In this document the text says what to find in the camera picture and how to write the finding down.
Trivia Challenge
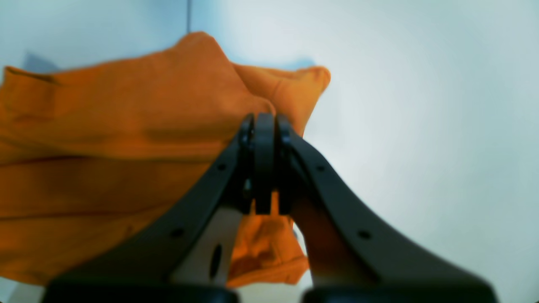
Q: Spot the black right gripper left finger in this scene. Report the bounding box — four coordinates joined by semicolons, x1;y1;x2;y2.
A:
42;114;254;303

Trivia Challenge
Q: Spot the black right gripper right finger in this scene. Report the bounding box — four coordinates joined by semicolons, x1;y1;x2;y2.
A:
254;114;497;303

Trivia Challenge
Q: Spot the orange t-shirt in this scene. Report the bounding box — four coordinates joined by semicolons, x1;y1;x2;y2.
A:
0;32;331;285

